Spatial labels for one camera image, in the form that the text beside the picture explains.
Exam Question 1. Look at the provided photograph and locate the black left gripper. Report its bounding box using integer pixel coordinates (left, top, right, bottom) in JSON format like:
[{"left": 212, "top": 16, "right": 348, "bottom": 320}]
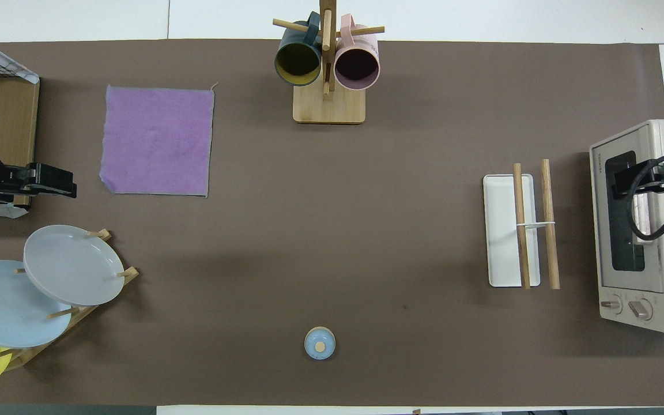
[{"left": 0, "top": 144, "right": 77, "bottom": 206}]

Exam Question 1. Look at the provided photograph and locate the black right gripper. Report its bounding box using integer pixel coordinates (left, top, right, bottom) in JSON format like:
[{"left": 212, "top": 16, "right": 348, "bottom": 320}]
[{"left": 613, "top": 151, "right": 664, "bottom": 199}]

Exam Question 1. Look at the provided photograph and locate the purple and grey towel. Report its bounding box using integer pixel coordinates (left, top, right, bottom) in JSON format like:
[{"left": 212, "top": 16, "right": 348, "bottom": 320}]
[{"left": 100, "top": 82, "right": 219, "bottom": 198}]

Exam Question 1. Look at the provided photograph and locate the wooden plate rack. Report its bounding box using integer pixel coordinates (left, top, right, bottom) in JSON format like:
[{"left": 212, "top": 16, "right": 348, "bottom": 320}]
[{"left": 0, "top": 229, "right": 140, "bottom": 371}]

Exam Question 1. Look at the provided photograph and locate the white wooden towel rack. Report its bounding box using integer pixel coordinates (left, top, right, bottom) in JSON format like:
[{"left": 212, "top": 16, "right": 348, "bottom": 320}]
[{"left": 482, "top": 159, "right": 561, "bottom": 290}]

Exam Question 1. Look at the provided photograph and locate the wooden two-tier shelf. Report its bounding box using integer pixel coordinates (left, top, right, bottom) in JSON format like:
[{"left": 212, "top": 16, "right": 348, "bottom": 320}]
[{"left": 0, "top": 45, "right": 40, "bottom": 208}]

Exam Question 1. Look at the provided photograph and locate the grey plate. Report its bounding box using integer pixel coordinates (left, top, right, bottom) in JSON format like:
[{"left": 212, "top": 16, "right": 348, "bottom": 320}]
[{"left": 23, "top": 225, "right": 126, "bottom": 307}]

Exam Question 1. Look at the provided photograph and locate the light blue plate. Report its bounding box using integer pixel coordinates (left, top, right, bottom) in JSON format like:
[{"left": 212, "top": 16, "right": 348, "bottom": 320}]
[{"left": 0, "top": 260, "right": 72, "bottom": 348}]

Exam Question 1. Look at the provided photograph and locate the brown table mat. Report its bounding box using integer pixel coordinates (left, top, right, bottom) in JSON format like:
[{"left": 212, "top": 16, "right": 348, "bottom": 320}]
[{"left": 0, "top": 39, "right": 664, "bottom": 406}]

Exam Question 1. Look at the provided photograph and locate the dark green mug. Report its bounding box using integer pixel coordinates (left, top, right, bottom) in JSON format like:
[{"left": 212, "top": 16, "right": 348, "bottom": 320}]
[{"left": 274, "top": 12, "right": 324, "bottom": 87}]

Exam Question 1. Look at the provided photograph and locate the wooden mug tree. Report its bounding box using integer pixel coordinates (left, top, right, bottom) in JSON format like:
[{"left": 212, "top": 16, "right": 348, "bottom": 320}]
[{"left": 273, "top": 0, "right": 385, "bottom": 125}]

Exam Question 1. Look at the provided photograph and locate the pink mug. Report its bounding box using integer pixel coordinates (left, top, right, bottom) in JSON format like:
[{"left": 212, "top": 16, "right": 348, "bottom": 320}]
[{"left": 334, "top": 14, "right": 380, "bottom": 91}]

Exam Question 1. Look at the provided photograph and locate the small blue call bell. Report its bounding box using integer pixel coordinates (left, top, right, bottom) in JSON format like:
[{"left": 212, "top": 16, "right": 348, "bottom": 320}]
[{"left": 304, "top": 326, "right": 336, "bottom": 361}]

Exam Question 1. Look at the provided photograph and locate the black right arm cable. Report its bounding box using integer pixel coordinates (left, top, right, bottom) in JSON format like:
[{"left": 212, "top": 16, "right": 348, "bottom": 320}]
[{"left": 625, "top": 151, "right": 664, "bottom": 242}]

